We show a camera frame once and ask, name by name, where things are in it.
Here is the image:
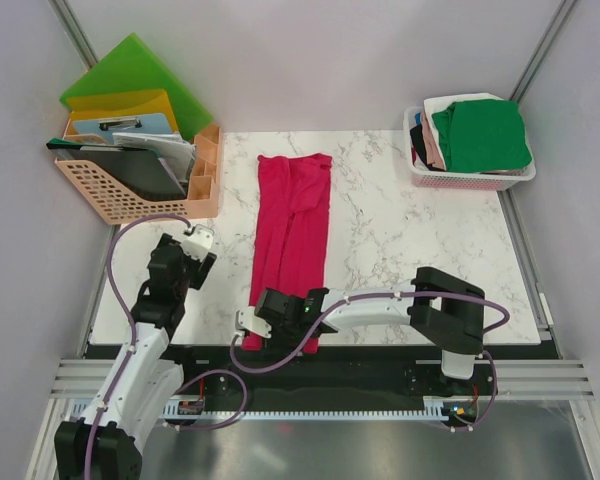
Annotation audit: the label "pink red t shirt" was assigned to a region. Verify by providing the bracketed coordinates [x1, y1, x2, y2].
[241, 153, 334, 354]

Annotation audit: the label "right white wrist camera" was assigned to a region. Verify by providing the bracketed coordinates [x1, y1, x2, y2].
[235, 306, 272, 339]

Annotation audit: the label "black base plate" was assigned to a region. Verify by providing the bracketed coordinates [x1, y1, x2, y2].
[162, 345, 494, 411]

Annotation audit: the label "green plastic folder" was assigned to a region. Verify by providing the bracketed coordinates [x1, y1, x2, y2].
[60, 33, 213, 137]

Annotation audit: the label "white slotted cable duct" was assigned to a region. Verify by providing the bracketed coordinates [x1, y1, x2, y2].
[160, 398, 475, 422]

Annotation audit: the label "blue clipboard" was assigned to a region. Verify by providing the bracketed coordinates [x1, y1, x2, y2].
[73, 113, 173, 137]

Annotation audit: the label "white plastic laundry basket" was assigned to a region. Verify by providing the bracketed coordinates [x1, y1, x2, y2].
[403, 106, 536, 191]

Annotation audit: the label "yellow plastic folder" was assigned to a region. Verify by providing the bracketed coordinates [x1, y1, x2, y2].
[67, 89, 179, 131]

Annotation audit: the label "green t shirt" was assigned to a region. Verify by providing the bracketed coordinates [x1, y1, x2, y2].
[431, 99, 532, 174]

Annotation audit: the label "white paper documents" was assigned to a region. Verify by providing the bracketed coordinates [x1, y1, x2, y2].
[113, 132, 197, 182]

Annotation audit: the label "black t shirt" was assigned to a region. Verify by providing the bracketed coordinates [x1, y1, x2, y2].
[409, 124, 434, 171]

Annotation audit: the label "left aluminium corner post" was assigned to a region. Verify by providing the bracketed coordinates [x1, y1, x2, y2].
[49, 0, 99, 69]

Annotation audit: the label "right aluminium corner post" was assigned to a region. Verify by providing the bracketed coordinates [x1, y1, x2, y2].
[509, 0, 581, 103]

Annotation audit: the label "aluminium corner post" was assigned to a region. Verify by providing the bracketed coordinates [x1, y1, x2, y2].
[509, 0, 581, 103]
[49, 0, 99, 69]

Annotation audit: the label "black folder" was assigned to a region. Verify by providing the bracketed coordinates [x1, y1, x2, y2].
[46, 138, 186, 201]

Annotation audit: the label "white t shirt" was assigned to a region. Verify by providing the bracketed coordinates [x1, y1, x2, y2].
[424, 93, 501, 154]

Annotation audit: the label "peach perforated file organizer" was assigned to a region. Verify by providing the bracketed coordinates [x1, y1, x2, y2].
[49, 118, 223, 225]

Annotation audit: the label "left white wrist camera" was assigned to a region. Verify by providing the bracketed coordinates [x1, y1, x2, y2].
[180, 224, 214, 262]

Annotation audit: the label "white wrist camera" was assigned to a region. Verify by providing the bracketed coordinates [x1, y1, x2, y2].
[235, 306, 272, 339]
[180, 224, 214, 262]

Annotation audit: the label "beige t shirt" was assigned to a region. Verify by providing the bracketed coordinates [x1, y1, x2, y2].
[421, 113, 446, 171]

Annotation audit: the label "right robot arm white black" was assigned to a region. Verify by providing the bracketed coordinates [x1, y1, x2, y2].
[254, 267, 485, 394]

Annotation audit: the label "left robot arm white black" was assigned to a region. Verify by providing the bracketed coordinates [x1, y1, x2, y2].
[54, 225, 216, 479]

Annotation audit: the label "aluminium frame rail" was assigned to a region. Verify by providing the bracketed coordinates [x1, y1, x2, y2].
[50, 359, 594, 401]

